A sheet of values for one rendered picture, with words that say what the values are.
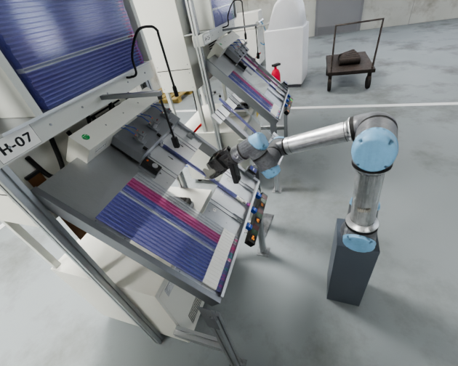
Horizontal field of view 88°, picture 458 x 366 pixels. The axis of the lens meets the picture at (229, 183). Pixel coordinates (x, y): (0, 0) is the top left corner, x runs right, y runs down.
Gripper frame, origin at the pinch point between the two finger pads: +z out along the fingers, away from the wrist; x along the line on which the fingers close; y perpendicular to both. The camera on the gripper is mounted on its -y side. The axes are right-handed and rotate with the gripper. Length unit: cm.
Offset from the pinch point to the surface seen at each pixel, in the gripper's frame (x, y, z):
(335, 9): -873, -64, -56
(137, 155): 16.9, 29.4, 4.1
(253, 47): -537, 21, 108
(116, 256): 35, 0, 52
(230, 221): 14.5, -18.7, -4.0
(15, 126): 44, 55, -4
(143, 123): 1.6, 37.0, 4.1
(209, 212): 17.1, -8.3, -1.3
